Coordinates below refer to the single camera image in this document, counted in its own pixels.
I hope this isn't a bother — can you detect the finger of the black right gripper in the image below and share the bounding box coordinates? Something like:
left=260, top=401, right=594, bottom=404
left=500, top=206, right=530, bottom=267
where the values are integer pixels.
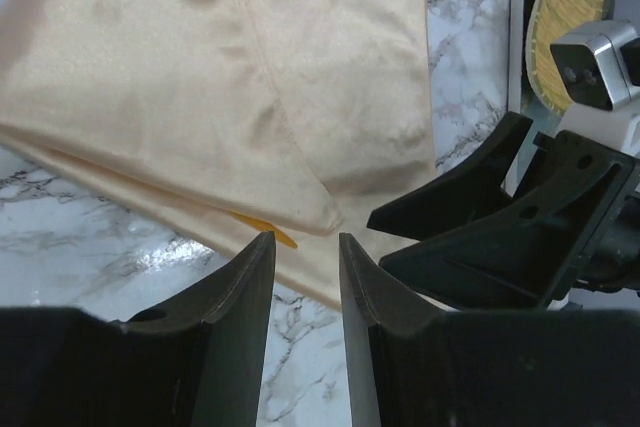
left=367, top=112, right=532, bottom=241

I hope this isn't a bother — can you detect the peach cloth napkin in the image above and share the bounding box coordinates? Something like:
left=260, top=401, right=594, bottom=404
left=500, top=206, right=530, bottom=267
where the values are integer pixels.
left=1, top=0, right=436, bottom=308

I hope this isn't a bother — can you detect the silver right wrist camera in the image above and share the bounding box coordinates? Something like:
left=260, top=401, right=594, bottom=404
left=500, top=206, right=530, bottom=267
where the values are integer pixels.
left=550, top=20, right=639, bottom=111

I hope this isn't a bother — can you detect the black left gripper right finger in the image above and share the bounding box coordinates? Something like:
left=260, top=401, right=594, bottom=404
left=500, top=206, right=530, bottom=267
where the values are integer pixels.
left=339, top=234, right=639, bottom=426

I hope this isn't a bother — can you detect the orange plastic knife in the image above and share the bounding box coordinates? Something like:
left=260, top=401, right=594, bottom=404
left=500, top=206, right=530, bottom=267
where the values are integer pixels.
left=229, top=212, right=298, bottom=249

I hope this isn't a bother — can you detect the yellow woven coaster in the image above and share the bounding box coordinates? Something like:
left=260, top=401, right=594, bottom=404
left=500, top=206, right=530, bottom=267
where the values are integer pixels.
left=525, top=0, right=604, bottom=116

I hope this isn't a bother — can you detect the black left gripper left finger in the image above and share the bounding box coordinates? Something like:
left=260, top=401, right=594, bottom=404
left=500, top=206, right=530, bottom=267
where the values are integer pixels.
left=1, top=232, right=276, bottom=426

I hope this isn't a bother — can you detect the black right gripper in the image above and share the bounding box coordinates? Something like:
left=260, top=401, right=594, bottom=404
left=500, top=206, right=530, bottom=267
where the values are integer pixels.
left=380, top=131, right=639, bottom=310

